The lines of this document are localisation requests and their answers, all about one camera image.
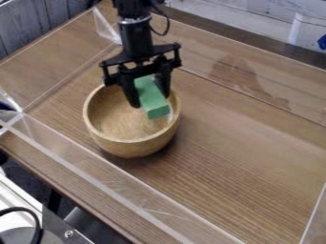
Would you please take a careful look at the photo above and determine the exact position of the clear acrylic front wall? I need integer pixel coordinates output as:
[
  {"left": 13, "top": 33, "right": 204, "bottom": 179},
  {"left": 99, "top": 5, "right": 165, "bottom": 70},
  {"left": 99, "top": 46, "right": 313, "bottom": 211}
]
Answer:
[{"left": 0, "top": 88, "right": 244, "bottom": 244}]

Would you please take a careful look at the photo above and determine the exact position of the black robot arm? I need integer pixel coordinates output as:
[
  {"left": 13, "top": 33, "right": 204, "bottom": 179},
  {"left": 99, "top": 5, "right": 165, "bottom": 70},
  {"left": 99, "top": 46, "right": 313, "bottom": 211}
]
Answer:
[{"left": 99, "top": 0, "right": 182, "bottom": 108}]

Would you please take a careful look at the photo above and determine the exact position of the brown wooden bowl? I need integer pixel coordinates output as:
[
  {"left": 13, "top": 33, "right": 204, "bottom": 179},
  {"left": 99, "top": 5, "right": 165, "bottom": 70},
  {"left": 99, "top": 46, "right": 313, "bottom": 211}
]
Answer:
[{"left": 83, "top": 85, "right": 181, "bottom": 158}]

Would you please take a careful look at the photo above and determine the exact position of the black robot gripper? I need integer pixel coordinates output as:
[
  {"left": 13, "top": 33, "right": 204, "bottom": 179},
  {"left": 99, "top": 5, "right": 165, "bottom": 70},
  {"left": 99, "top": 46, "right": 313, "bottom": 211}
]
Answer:
[{"left": 98, "top": 18, "right": 184, "bottom": 109}]

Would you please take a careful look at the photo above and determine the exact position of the green rectangular block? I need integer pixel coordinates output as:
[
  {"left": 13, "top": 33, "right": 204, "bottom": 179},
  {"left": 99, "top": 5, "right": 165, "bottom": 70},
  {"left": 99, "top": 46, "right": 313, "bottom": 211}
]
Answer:
[{"left": 136, "top": 75, "right": 172, "bottom": 119}]

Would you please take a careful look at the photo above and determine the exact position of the grey metal bracket with screw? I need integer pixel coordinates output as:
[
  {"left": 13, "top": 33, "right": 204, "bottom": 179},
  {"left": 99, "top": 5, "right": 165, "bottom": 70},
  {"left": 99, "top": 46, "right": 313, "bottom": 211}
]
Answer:
[{"left": 41, "top": 207, "right": 95, "bottom": 244}]

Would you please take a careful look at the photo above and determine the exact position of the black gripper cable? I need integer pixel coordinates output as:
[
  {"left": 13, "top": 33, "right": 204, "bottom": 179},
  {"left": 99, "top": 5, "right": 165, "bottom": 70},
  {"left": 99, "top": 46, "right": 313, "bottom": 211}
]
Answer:
[{"left": 149, "top": 4, "right": 173, "bottom": 37}]

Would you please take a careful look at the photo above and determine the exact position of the clear acrylic corner bracket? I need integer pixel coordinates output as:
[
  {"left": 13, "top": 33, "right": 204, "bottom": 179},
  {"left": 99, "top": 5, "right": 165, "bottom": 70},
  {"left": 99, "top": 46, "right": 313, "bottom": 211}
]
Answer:
[{"left": 93, "top": 8, "right": 124, "bottom": 46}]

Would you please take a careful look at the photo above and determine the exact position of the white container in background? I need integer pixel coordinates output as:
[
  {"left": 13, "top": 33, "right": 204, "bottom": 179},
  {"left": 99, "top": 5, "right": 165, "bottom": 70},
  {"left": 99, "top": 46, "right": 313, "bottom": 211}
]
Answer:
[{"left": 288, "top": 12, "right": 326, "bottom": 53}]

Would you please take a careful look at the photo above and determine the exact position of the black cable loop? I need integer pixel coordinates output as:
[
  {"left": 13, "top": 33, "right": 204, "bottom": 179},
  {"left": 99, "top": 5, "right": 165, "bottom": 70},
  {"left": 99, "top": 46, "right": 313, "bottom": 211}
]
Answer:
[{"left": 0, "top": 206, "right": 45, "bottom": 244}]

